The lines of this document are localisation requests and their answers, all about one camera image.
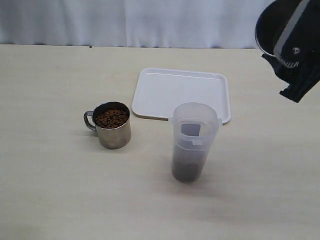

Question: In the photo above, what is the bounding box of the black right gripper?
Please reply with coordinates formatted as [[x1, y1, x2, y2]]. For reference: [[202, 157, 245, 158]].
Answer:
[[261, 0, 320, 103]]

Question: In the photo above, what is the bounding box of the steel mug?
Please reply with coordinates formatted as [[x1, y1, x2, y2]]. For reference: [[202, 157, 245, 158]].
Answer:
[[83, 101, 132, 149], [254, 0, 301, 57]]

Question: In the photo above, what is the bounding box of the clear plastic pitcher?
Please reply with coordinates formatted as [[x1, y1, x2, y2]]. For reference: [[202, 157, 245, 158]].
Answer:
[[170, 102, 222, 183]]

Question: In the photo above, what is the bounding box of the white curtain backdrop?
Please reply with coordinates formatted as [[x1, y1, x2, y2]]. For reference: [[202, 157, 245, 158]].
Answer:
[[0, 0, 271, 49]]

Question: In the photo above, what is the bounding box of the white plastic tray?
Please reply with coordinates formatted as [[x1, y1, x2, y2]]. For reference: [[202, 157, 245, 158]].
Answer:
[[131, 68, 232, 124]]

